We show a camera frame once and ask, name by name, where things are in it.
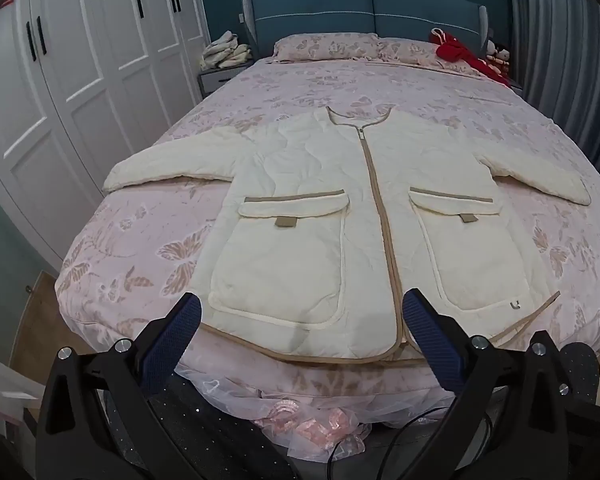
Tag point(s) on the grey curtain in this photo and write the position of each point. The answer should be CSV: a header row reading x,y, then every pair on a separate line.
x,y
565,50

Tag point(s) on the pile of cream clothes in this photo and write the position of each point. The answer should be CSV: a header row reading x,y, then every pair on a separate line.
x,y
225,52

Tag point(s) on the grey nightstand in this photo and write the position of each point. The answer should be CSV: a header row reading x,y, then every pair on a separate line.
x,y
220,80

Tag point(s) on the small plush dolls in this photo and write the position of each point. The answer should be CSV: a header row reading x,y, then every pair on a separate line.
x,y
499,55

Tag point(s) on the blue upholstered headboard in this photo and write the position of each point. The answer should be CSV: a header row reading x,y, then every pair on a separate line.
x,y
330,15

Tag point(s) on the red garment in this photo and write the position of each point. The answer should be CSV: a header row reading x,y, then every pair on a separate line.
x,y
460,52

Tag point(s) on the pink butterfly bedspread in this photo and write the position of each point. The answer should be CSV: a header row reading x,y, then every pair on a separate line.
x,y
130,240

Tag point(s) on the white wardrobe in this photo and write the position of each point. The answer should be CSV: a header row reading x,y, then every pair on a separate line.
x,y
80,85

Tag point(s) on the pink floral pillow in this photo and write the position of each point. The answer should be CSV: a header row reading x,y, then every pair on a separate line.
x,y
325,49
410,52

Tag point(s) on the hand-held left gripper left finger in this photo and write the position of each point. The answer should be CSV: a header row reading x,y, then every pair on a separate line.
x,y
172,345

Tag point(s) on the cream quilted jacket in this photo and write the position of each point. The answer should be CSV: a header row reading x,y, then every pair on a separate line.
x,y
290,240

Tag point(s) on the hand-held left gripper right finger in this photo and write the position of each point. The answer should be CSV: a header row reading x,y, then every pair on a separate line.
x,y
430,340

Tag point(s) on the sheer pink bed skirt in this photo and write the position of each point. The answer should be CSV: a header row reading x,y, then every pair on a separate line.
x,y
305,410

